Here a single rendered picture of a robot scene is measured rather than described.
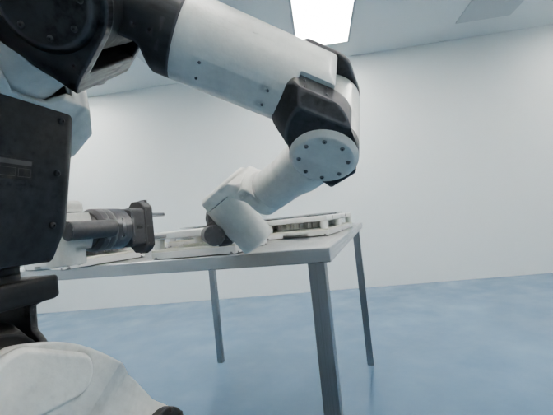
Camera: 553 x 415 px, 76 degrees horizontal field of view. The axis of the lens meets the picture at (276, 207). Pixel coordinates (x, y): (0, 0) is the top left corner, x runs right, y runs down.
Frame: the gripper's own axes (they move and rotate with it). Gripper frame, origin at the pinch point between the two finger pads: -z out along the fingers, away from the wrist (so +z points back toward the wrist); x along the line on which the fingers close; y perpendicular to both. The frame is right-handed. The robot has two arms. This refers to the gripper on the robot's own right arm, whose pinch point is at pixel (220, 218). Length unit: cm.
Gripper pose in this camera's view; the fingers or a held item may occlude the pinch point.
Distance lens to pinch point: 84.9
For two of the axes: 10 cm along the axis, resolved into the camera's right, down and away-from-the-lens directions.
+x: 1.0, 9.9, -0.3
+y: 9.6, -0.9, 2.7
